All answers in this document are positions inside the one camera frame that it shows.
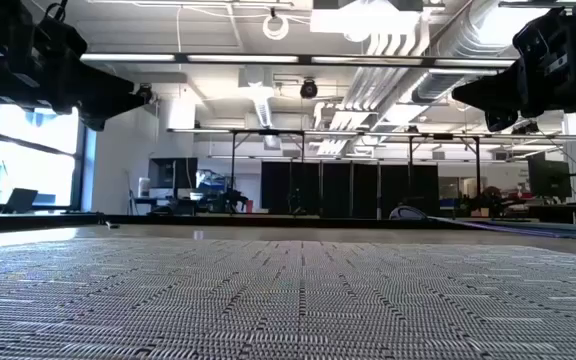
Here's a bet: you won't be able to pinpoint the black aluminium table frame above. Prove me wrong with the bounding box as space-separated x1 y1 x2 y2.
0 213 469 233

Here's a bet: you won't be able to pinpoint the black monitor on arm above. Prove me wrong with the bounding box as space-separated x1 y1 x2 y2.
527 158 573 201

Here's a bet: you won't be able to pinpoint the window with dark frame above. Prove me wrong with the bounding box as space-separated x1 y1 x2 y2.
0 102 90 212

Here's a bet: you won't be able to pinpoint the dark laptop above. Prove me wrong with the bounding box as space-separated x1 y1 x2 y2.
1 187 40 215

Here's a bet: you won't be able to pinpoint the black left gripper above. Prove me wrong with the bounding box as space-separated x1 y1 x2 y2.
0 0 152 133

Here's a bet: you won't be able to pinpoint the black ceiling dome camera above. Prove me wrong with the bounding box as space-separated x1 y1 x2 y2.
299 77 319 100

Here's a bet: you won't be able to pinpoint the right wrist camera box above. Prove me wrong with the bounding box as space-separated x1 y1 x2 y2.
512 4 576 57

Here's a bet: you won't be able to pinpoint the black desk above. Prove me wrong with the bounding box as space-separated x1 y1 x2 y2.
526 201 576 225

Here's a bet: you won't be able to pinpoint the white coiled ceiling cable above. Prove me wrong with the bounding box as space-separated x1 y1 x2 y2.
261 7 291 42

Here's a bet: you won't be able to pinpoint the black monitor on stand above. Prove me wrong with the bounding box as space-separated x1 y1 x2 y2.
148 157 199 201

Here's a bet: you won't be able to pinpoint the purple-handled utensil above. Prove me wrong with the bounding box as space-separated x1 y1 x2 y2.
389 203 569 239

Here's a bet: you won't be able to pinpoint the silver ceiling duct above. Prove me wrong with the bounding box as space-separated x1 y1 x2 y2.
410 0 524 104

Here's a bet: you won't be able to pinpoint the black gantry frame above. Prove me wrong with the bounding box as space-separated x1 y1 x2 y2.
229 128 482 219

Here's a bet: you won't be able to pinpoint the white ceiling pipes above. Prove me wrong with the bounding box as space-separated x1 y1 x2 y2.
312 9 435 157

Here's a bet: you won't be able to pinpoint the long ceiling light bar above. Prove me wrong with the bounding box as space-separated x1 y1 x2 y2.
80 51 517 69

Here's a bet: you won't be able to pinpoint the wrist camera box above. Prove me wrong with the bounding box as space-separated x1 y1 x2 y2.
512 4 576 57
32 1 89 59

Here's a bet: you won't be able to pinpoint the black room divider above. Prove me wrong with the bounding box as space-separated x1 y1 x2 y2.
260 160 440 220

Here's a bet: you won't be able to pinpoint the grey woven placemat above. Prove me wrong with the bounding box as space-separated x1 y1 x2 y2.
0 235 576 360

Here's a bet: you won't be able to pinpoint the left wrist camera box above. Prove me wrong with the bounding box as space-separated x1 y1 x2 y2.
32 1 89 59

